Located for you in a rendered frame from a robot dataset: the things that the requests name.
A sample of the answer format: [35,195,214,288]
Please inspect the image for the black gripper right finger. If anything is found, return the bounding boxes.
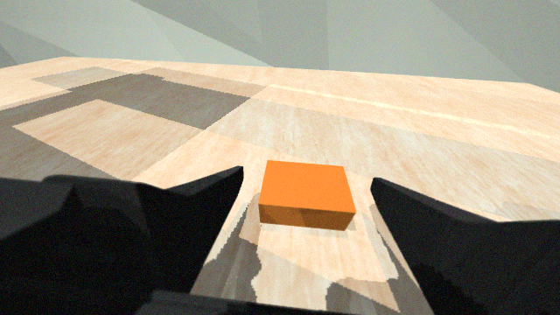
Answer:
[370,177,560,315]

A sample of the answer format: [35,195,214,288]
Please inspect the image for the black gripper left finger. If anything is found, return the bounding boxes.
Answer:
[42,165,244,294]

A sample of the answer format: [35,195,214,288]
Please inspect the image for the orange block with dark square face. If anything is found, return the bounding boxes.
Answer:
[258,160,357,231]

